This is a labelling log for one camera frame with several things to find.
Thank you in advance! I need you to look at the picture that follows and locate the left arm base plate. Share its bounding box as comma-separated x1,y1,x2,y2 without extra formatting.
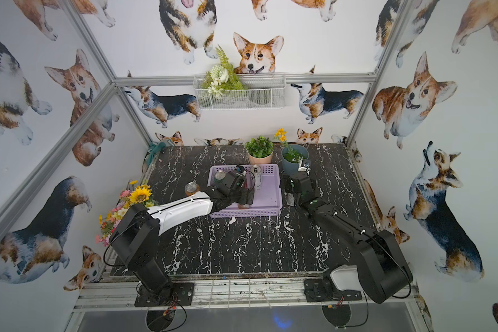
134,282,195,307

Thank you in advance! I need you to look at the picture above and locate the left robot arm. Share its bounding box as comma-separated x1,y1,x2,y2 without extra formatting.
109,165,254,300

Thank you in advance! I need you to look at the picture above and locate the green plant in pink pot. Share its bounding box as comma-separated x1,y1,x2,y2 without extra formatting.
245,136,274,165

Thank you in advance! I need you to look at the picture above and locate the orange soda can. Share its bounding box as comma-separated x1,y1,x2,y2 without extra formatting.
185,182,200,196

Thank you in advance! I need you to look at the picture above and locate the sunflower bouquet with white fence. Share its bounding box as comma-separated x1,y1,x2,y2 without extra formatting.
95,180,158,247

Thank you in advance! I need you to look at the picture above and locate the aluminium mounting rail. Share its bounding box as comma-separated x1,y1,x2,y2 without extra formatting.
72,273,420,313

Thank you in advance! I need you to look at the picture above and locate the white wire wall basket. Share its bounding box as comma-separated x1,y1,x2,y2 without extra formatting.
192,74,286,110

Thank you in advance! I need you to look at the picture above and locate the purple plastic basket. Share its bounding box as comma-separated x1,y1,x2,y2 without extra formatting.
210,164,283,219

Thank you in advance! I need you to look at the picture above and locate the white Monster can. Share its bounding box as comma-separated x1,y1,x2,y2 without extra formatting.
250,165,262,190

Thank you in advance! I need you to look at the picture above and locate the white flower fern bouquet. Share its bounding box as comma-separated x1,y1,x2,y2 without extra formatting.
200,46,246,98

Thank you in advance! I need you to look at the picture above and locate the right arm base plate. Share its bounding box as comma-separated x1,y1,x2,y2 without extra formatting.
304,278,363,303

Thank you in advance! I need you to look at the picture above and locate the green soda can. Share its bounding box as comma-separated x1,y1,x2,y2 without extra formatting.
214,170,228,185

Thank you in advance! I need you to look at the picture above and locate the silver grey can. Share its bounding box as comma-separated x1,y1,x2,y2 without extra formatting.
286,192,295,207

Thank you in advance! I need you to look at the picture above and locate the yellow flower in blue pot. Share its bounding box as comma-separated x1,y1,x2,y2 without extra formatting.
274,129,309,176

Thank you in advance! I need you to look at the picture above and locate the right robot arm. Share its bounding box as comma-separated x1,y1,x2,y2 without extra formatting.
281,171,413,304

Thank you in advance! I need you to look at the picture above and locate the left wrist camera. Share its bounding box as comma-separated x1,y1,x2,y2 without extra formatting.
235,165,246,175

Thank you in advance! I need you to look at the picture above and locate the teal clamp at table corner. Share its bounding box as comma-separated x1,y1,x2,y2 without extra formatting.
144,141,170,167

